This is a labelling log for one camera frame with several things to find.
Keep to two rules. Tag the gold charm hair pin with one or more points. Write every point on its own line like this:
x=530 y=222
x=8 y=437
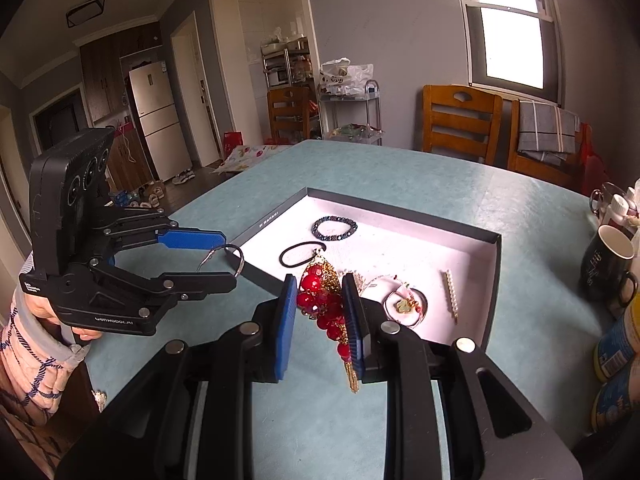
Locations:
x=406 y=305

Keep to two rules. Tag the metal kitchen rack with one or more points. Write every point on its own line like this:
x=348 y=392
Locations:
x=287 y=62

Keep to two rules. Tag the dark grey shallow box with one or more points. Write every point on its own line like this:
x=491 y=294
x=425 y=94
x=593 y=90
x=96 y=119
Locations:
x=470 y=280

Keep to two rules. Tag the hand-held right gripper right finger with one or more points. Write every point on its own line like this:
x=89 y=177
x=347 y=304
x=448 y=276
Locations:
x=350 y=320

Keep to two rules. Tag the person's left forearm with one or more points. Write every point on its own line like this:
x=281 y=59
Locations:
x=30 y=375

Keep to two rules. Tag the white plastic bag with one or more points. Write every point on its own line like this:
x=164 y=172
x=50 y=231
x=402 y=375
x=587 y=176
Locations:
x=345 y=77

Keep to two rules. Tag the grey checked cloth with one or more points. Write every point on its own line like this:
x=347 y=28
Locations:
x=547 y=130

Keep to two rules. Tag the red paper bag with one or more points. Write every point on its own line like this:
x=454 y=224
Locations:
x=233 y=145

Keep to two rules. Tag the window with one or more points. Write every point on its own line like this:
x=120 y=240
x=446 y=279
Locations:
x=510 y=35

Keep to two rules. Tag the wooden chair with cloth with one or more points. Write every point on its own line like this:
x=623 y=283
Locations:
x=540 y=172

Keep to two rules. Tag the pearl hair clip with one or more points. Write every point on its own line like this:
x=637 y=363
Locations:
x=450 y=292

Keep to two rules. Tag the silver bangle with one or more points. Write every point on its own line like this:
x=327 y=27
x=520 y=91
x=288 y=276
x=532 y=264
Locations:
x=241 y=260

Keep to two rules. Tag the person's left hand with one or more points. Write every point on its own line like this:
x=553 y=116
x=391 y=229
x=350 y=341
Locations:
x=37 y=306

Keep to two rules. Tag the dark wooden cabinet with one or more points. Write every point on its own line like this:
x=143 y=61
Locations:
x=102 y=80

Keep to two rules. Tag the white sneakers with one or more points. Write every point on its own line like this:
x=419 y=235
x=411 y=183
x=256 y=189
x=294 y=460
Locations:
x=184 y=177

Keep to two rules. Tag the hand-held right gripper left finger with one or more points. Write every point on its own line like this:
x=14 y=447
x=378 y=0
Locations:
x=285 y=325

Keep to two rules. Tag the ceiling light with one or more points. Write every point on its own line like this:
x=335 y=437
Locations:
x=86 y=11

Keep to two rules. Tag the metal trolley cart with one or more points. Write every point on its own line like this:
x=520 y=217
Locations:
x=372 y=115

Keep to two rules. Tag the white refrigerator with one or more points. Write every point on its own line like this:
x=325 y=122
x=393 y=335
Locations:
x=157 y=120

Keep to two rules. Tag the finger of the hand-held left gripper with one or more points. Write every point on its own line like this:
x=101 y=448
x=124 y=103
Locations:
x=192 y=240
x=200 y=284

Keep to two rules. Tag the tall black printed mug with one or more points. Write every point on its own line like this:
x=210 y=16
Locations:
x=602 y=265

